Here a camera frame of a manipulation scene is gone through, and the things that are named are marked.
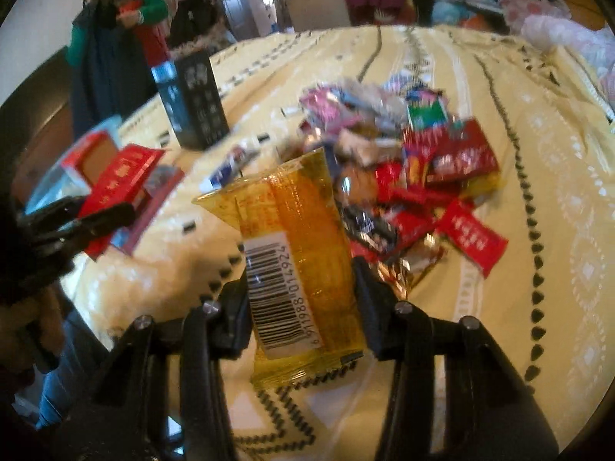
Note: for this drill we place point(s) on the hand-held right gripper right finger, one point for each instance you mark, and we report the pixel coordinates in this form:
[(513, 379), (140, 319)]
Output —
[(372, 317)]

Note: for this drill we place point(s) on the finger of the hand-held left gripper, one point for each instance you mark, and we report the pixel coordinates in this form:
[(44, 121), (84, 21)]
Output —
[(53, 211), (101, 221)]

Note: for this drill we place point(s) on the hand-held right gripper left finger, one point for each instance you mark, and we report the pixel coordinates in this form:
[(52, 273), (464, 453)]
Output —
[(233, 319)]

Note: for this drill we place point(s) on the yellow translucent cake packet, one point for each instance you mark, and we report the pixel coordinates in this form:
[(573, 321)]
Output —
[(307, 230)]

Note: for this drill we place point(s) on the person's left forearm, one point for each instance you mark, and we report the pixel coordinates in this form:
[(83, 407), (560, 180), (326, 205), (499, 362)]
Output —
[(26, 331)]

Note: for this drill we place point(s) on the brown red cosmetic box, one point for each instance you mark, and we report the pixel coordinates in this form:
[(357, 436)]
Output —
[(96, 158)]

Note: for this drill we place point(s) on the person's leg in jeans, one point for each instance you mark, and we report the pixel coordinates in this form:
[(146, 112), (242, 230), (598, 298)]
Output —
[(67, 374)]

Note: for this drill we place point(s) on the white flag print pouch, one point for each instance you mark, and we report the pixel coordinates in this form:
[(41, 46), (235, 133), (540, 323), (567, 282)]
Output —
[(230, 163)]

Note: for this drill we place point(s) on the black shaver box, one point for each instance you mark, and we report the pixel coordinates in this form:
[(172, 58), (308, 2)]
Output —
[(197, 101)]

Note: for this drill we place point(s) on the long red box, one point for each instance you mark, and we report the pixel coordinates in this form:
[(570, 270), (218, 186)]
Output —
[(151, 43)]

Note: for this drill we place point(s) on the black coat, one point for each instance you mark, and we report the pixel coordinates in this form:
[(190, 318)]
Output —
[(192, 19)]

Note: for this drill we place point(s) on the grey door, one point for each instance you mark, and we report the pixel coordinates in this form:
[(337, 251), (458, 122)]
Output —
[(226, 0)]

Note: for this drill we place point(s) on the wooden headboard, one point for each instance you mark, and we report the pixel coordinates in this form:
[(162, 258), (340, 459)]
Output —
[(584, 7)]

